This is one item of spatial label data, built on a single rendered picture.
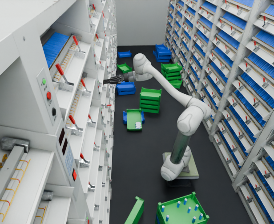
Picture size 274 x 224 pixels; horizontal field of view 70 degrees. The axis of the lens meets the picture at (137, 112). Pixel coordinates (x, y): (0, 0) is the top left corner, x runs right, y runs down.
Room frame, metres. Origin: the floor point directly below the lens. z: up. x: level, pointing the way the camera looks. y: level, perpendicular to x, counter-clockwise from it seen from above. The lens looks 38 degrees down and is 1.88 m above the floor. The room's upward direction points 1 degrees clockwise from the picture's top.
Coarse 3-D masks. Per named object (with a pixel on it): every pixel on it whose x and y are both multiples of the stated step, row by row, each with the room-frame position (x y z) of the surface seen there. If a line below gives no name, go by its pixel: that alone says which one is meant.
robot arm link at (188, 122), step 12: (192, 108) 1.11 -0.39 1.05; (180, 120) 1.02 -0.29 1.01; (192, 120) 1.00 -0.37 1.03; (180, 132) 1.06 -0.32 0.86; (192, 132) 1.01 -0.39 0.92; (180, 144) 1.04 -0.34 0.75; (168, 156) 1.13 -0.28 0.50; (180, 156) 1.05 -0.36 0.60; (168, 168) 1.04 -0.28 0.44; (180, 168) 1.04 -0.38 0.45; (168, 180) 0.99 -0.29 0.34
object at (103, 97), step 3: (105, 75) 1.69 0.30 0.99; (105, 78) 1.69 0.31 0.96; (105, 84) 1.60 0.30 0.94; (102, 90) 1.49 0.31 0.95; (102, 93) 1.44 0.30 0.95; (105, 93) 1.46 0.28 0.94; (102, 96) 1.40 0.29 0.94; (105, 96) 1.41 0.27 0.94; (102, 99) 1.36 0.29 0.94; (102, 102) 1.31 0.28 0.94; (102, 108) 1.23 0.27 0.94; (102, 111) 1.20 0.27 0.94; (102, 114) 1.16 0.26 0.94
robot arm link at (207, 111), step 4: (192, 100) 1.22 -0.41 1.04; (196, 100) 1.22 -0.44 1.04; (200, 100) 1.23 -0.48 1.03; (188, 104) 1.21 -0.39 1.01; (192, 104) 1.18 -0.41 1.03; (196, 104) 1.16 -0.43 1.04; (200, 104) 1.17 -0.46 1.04; (204, 104) 1.19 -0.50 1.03; (200, 108) 1.12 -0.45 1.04; (204, 108) 1.14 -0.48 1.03; (208, 108) 1.15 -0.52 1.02; (204, 112) 1.12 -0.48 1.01; (208, 112) 1.13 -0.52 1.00; (204, 116) 1.11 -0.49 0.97; (208, 116) 1.12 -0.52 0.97
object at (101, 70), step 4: (104, 56) 1.69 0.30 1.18; (100, 60) 1.65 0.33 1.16; (104, 60) 1.69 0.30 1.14; (100, 64) 1.58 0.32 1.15; (104, 64) 1.61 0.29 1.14; (100, 68) 1.51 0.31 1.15; (104, 68) 1.53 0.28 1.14; (100, 72) 1.44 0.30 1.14; (100, 76) 1.38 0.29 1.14; (100, 80) 1.32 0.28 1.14; (100, 84) 1.24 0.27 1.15; (100, 88) 1.21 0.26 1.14; (100, 92) 1.09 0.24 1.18
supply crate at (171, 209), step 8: (192, 192) 0.81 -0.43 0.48; (176, 200) 0.77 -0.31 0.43; (192, 200) 0.78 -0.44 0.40; (160, 208) 0.71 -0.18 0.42; (168, 208) 0.72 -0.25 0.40; (176, 208) 0.72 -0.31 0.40; (184, 208) 0.72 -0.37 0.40; (192, 208) 0.72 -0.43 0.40; (200, 208) 0.71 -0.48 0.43; (176, 216) 0.66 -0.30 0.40; (184, 216) 0.66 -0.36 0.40; (192, 216) 0.66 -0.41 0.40; (208, 216) 0.63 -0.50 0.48
